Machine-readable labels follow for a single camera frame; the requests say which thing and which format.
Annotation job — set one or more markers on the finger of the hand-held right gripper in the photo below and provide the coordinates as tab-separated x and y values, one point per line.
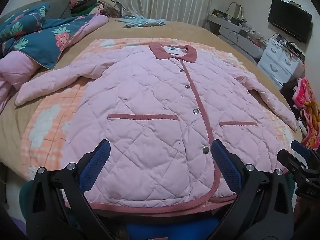
290	158
300	146

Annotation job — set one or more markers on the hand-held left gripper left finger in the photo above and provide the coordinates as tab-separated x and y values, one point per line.
101	156

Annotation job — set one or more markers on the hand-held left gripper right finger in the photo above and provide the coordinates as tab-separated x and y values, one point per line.
222	158

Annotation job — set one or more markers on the pink quilted jacket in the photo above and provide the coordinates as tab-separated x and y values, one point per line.
150	105

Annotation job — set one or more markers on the pile of mixed clothes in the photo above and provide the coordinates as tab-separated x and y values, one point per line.
92	5

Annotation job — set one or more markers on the pink yellow printed blanket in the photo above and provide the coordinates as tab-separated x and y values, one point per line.
308	105

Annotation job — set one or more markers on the dark cloth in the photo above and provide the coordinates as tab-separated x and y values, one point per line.
288	91

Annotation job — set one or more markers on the orange checked blanket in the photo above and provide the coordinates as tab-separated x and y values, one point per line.
50	112

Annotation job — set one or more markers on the teal cloth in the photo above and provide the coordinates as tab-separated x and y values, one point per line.
25	197

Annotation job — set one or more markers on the blue cloth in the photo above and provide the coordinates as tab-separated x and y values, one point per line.
172	230

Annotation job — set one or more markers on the white drawer cabinet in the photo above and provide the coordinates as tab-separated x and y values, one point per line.
275	60

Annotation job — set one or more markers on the black device on cabinet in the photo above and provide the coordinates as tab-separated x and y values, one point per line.
295	48

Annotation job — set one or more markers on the grey cluttered desk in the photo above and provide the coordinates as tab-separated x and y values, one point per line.
225	31

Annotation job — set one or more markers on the blue floral quilt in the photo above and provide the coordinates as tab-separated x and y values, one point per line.
42	38

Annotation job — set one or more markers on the light blue garment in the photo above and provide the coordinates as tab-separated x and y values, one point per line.
140	22

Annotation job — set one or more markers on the grey pillow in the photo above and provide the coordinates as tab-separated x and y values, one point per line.
58	6

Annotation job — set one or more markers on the black wall television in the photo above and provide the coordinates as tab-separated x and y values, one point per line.
288	20

